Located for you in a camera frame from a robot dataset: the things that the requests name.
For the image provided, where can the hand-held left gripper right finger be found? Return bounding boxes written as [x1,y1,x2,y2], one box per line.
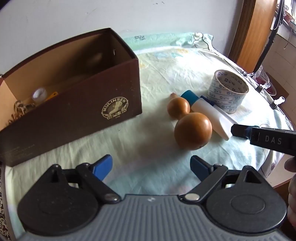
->
[179,155,262,205]

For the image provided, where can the black binder clip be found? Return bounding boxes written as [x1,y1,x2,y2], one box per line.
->
[255,82,271,93]
[270,96,285,110]

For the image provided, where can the person's right hand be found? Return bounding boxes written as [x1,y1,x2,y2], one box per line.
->
[284,157,296,219]

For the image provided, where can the white bottle with blue cap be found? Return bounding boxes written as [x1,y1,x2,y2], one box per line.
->
[180,90,234,141]

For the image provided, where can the black pole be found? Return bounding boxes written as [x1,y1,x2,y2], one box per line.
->
[253,0,285,73]

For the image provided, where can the items inside box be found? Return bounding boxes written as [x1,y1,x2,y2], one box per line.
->
[13,99,36,121]

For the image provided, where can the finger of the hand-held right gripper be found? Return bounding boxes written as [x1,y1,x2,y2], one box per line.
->
[231,124,252,140]

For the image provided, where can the dark patterned cloth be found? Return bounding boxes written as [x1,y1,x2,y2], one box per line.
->
[0,160,17,241]

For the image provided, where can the red basin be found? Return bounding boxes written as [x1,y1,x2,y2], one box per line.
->
[256,71,278,96]

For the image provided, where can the printed white tape roll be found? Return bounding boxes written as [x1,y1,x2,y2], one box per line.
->
[206,69,249,115]

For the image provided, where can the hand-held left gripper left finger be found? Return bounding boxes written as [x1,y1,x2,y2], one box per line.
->
[46,154,121,204]

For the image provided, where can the yellow plastic item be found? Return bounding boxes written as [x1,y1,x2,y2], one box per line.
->
[45,91,59,103]

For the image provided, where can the brown wooden gourd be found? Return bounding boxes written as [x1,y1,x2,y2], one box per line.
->
[167,94,213,151]

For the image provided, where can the white marker with blue cap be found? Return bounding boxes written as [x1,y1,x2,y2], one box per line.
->
[200,95,240,126]

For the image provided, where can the brown cardboard box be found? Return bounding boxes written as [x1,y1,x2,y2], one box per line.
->
[0,28,142,167]

